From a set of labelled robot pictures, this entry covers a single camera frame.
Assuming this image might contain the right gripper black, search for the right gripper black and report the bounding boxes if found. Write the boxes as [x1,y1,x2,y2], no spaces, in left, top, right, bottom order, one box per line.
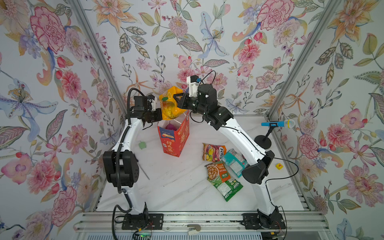
[174,94,210,120]

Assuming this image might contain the yellow snack packet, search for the yellow snack packet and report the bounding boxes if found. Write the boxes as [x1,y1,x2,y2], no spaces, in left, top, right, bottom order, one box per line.
[160,87,186,121]

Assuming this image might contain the red paper gift bag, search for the red paper gift bag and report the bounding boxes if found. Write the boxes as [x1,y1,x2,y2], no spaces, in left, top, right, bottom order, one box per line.
[157,111,190,157]

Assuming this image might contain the orange candy snack packet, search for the orange candy snack packet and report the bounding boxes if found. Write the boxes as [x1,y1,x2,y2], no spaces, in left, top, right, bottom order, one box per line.
[202,143,227,162]

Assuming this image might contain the purple snack packet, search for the purple snack packet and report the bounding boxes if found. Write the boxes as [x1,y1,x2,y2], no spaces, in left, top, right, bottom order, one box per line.
[165,122,179,131]

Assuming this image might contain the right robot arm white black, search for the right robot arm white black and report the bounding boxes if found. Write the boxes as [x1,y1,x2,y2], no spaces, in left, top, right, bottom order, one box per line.
[173,84,279,228]

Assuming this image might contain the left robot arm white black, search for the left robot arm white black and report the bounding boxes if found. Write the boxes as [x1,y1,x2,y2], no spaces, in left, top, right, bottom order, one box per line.
[103,88,162,224]

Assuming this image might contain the small green toy piece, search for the small green toy piece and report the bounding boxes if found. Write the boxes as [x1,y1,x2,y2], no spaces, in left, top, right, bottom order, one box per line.
[138,141,147,150]

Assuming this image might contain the orange green noodle packet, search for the orange green noodle packet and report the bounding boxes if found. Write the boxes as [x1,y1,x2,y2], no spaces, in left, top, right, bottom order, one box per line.
[206,161,231,184]

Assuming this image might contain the teal snack packet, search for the teal snack packet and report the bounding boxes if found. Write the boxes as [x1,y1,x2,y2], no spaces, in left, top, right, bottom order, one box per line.
[221,149,249,178]

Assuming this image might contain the green snack packet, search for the green snack packet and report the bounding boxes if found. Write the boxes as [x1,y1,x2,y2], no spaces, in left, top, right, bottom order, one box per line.
[212,178,243,202]

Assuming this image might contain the small yellow toy block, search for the small yellow toy block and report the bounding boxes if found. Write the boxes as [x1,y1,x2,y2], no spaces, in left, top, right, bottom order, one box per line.
[276,163,284,170]

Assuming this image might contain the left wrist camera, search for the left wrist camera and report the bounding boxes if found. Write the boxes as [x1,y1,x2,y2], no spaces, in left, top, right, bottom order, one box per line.
[147,95,157,111]

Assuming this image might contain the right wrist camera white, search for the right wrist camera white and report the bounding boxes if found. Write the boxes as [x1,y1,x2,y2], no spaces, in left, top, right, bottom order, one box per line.
[186,75,201,97]

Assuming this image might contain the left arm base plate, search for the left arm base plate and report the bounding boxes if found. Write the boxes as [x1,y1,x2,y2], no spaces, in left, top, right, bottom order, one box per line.
[122,214,164,230]

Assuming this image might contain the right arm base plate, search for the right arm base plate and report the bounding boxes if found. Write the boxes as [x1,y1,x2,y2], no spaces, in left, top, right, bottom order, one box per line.
[242,213,287,230]

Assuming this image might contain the aluminium mounting rail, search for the aluminium mounting rail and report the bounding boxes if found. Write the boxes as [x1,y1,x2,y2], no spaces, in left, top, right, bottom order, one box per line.
[74,211,329,233]

